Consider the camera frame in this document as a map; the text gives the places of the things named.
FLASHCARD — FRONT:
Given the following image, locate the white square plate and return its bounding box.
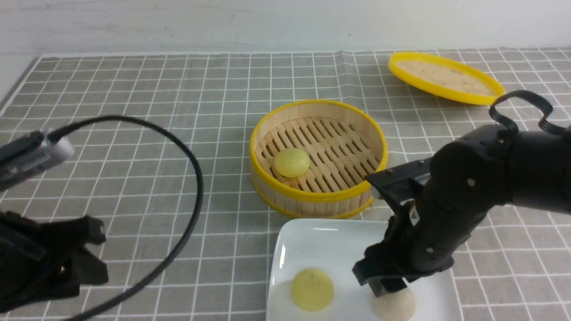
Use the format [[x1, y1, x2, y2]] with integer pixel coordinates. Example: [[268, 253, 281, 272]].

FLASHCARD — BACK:
[[266, 218, 464, 321]]

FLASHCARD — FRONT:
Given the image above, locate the yellow rimmed bamboo steamer lid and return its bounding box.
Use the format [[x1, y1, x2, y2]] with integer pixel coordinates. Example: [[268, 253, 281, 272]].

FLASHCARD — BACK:
[[388, 52, 505, 105]]

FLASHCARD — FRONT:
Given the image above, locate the bamboo steamer basket yellow rim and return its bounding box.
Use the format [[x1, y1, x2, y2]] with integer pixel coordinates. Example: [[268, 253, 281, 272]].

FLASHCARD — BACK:
[[249, 99, 389, 219]]

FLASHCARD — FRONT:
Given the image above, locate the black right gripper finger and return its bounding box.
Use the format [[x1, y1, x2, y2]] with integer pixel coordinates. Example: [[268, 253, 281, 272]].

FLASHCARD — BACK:
[[368, 278, 407, 297]]

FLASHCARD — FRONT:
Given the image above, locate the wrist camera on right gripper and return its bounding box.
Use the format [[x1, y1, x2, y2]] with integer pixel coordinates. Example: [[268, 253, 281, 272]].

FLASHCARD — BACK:
[[365, 158, 432, 214]]

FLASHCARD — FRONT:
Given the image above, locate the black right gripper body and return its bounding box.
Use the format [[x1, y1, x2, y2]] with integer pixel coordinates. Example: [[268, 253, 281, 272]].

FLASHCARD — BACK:
[[352, 196, 489, 285]]

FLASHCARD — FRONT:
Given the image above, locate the yellow steamed bun on plate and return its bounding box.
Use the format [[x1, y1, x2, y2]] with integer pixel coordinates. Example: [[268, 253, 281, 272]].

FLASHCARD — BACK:
[[291, 268, 335, 312]]

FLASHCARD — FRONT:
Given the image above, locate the yellow steamed bun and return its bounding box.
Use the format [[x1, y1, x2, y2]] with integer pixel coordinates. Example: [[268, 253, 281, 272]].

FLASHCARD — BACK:
[[291, 268, 335, 312], [274, 148, 310, 177]]

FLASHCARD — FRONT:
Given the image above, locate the black camera cable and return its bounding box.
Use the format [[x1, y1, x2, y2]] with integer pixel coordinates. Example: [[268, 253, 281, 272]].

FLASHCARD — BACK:
[[47, 115, 205, 321]]

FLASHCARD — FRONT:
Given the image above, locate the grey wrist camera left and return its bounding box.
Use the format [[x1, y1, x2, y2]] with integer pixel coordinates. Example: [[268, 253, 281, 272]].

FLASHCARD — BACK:
[[0, 130, 74, 192]]

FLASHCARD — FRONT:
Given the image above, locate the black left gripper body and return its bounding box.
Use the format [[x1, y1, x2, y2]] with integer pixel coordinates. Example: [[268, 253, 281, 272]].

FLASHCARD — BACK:
[[0, 211, 109, 313]]

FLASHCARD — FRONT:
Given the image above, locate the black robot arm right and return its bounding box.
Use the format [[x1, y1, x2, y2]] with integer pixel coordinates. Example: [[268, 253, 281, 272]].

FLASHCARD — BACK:
[[352, 125, 570, 297]]

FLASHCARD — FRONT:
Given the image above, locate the black ribbed cable loop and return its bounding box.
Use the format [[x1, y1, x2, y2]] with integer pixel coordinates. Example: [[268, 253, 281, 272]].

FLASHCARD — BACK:
[[489, 90, 571, 136]]

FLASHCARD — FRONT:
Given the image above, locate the white steamed bun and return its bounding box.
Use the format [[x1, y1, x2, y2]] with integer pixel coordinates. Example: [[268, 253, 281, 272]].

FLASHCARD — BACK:
[[371, 287, 417, 321]]

